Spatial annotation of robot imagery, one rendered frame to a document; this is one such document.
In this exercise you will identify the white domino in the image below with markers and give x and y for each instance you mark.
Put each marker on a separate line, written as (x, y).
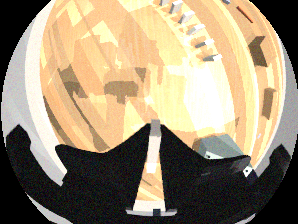
(196, 29)
(187, 15)
(164, 2)
(176, 6)
(212, 57)
(154, 144)
(205, 42)

